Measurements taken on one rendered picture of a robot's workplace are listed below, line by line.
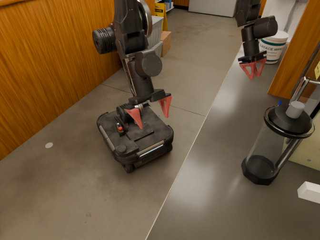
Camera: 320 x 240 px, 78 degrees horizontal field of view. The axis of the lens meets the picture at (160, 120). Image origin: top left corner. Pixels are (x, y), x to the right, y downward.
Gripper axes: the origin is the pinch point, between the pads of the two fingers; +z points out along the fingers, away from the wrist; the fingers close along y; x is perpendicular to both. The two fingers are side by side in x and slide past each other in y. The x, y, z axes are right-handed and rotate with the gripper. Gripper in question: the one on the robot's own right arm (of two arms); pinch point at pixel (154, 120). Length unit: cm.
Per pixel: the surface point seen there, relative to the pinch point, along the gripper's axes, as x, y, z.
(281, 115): -30.6, 18.1, 1.2
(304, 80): -28.0, 33.2, -2.7
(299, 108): -33.7, 19.6, -0.3
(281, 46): 10, 89, -6
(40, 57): 162, -22, -46
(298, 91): -26.5, 33.2, 0.3
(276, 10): 46, 146, -27
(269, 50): 14, 85, -6
